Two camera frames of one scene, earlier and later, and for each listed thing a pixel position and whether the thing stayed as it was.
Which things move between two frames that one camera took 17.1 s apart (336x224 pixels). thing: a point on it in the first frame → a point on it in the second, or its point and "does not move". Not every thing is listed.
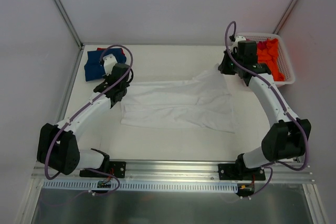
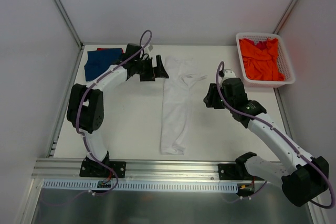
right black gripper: x=226 y=64 → x=213 y=98
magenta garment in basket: x=262 y=45 does not move
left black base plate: x=116 y=169 does not move
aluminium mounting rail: x=180 y=171 does not move
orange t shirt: x=269 y=56 does not move
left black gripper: x=116 y=96 → x=148 y=69
